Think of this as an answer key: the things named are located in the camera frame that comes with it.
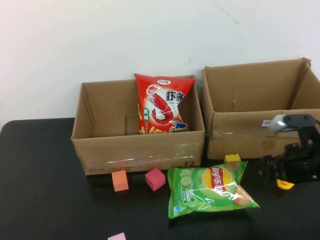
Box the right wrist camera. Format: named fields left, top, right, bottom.
left=268, top=113, right=319, bottom=133

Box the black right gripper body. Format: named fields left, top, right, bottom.
left=282, top=124, right=320, bottom=184

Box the cardboard box with F2 print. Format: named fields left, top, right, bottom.
left=70, top=74, right=206, bottom=176

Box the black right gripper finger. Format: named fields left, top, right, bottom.
left=257, top=167, right=286, bottom=186
left=259, top=154, right=286, bottom=171

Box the cardboard box with white label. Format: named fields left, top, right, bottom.
left=200, top=57, right=320, bottom=160

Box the orange foam cube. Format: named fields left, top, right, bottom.
left=111, top=169, right=130, bottom=193

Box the light pink foam cube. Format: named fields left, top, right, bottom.
left=107, top=232, right=127, bottom=240

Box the yellow foam cube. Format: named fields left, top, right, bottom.
left=224, top=154, right=242, bottom=164

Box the magenta foam cube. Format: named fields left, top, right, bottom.
left=144, top=167, right=166, bottom=192

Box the red shrimp snack bag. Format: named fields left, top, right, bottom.
left=133, top=72, right=196, bottom=135

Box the yellow rubber duck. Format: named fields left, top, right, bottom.
left=275, top=178, right=295, bottom=191

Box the green potato chips bag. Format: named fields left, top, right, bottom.
left=166, top=160, right=260, bottom=220

